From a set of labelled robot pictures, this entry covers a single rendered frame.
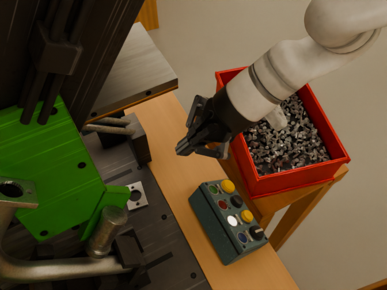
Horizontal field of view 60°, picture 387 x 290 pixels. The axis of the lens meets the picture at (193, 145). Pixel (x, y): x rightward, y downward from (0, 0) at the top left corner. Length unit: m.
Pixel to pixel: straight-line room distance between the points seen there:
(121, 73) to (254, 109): 0.23
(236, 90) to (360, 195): 1.44
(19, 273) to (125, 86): 0.31
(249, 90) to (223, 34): 1.93
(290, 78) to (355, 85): 1.82
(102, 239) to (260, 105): 0.29
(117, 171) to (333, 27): 0.51
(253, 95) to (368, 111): 1.74
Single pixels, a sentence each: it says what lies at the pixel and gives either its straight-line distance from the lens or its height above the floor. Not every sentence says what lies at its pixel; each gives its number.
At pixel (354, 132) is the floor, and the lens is 2.06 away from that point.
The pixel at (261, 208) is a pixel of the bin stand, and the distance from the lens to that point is 0.82.
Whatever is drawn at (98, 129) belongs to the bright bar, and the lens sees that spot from 0.61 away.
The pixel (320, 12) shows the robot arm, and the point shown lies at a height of 1.30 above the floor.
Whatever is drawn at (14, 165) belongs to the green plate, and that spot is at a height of 1.21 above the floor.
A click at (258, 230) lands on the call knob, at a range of 0.65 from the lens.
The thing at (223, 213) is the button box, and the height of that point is 0.95.
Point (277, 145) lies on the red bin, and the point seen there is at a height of 0.89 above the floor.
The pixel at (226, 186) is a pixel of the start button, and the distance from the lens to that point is 0.67.
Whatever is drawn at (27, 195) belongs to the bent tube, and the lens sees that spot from 0.43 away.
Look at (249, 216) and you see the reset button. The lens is 0.66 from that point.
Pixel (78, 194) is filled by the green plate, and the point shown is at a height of 1.13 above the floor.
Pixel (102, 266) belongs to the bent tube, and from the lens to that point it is 0.58.
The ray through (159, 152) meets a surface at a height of 0.90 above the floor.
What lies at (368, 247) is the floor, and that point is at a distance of 1.79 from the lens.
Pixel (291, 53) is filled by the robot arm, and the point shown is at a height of 1.24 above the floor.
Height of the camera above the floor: 1.55
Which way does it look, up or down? 59 degrees down
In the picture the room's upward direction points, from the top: straight up
